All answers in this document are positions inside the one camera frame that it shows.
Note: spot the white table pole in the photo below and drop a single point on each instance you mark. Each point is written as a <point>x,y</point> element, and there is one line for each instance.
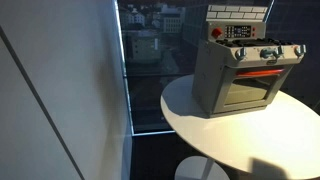
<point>208,169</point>

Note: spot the red round panel knob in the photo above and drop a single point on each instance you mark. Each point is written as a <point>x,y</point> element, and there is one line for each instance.
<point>216,32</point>

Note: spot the white window frame strip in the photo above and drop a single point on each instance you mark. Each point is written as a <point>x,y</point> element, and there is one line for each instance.
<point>125,76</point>

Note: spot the toy oven door with window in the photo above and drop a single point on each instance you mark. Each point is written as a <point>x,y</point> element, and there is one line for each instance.
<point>250,90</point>

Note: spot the grey toy oven stove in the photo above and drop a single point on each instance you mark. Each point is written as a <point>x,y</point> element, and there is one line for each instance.
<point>206,83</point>

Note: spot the round white table base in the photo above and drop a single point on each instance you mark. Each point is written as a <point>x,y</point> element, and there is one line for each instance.
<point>188,170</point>

